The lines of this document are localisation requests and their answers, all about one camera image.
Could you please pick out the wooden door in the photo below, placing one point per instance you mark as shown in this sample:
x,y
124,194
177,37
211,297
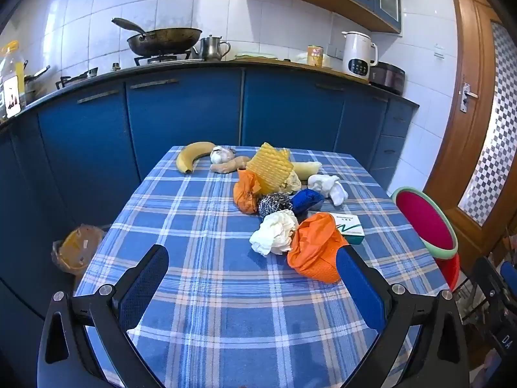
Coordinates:
x,y
464,149

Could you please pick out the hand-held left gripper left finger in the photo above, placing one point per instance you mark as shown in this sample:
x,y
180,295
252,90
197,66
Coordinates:
x,y
143,291

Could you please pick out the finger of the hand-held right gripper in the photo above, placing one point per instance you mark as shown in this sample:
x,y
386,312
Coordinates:
x,y
510,277
490,291

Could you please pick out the yellow knitted dishcloth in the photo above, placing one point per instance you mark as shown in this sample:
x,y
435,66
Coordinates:
x,y
270,167

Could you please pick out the ginger root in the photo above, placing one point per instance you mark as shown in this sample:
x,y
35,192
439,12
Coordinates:
x,y
230,165

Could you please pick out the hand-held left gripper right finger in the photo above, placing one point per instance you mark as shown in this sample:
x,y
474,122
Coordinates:
x,y
357,287

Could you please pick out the metal teapot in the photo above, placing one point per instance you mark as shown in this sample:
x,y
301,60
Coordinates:
x,y
211,47

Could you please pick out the green cutting board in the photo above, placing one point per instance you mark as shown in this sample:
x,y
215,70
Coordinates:
x,y
254,56

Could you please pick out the steel wool scrubber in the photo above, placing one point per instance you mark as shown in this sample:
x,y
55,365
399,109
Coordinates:
x,y
274,205

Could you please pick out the white tissue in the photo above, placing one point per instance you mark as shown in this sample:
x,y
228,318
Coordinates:
x,y
328,188
274,232

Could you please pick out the pale peeled vegetable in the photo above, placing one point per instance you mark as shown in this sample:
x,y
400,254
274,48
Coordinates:
x,y
307,167

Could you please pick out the cooking oil bottle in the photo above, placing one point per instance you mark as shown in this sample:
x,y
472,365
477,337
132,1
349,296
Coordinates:
x,y
10,85

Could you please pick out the large orange plastic bag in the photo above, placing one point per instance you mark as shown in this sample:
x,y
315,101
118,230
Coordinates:
x,y
315,250

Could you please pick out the white wall outlet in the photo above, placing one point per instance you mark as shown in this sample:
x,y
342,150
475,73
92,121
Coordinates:
x,y
334,51

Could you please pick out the yellow tin can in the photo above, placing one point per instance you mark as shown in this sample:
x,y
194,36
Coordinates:
x,y
315,56

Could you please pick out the white electric kettle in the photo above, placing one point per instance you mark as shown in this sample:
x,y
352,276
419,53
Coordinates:
x,y
357,58

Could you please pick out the blue kitchen base cabinet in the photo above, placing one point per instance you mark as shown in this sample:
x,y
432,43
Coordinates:
x,y
181,113

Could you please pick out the plastic bag with orange contents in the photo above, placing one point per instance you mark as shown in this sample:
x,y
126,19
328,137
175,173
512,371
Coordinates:
x,y
76,248

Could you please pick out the blue scouring pad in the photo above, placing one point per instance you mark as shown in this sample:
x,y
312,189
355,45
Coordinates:
x,y
305,201

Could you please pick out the red bin with green rim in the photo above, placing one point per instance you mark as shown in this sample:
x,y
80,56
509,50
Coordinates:
x,y
426,222

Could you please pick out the black wok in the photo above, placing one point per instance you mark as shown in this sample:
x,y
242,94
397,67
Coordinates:
x,y
165,40

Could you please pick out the white and green box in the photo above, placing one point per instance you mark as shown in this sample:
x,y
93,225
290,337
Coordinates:
x,y
348,228

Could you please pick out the blue plaid tablecloth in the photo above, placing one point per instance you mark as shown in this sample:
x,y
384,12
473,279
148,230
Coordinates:
x,y
226,291

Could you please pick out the dark rice cooker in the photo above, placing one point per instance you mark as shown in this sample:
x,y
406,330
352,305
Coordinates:
x,y
387,79

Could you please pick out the yellow banana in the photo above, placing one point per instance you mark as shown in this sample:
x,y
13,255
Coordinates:
x,y
190,155

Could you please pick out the garlic bulb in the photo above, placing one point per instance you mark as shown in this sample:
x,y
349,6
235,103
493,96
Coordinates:
x,y
220,154

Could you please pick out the white wall switch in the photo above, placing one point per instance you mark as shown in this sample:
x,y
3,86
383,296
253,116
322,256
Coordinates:
x,y
439,51

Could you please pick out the gas stove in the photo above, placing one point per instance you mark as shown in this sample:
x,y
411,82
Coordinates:
x,y
169,60

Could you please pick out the small orange plastic bag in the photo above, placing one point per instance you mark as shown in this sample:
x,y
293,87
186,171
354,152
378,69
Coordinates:
x,y
245,194

